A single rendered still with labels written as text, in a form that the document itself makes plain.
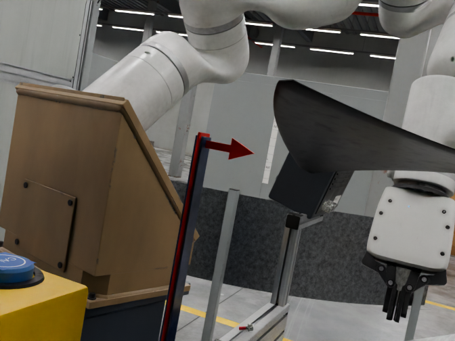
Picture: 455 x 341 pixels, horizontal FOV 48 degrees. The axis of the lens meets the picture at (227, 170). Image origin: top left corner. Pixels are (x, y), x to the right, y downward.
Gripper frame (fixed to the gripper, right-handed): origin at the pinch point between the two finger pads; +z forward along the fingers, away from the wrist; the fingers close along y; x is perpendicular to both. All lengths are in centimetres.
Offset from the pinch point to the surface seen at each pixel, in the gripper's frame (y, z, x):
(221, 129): -278, -190, 532
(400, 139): -1.5, -11.4, -30.8
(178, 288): -22.3, 5.5, -17.6
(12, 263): -23.3, 6.2, -42.9
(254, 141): -228, -183, 535
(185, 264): -22.3, 2.7, -17.8
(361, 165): -5.9, -12.6, -17.5
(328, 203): -19.1, -19.3, 38.9
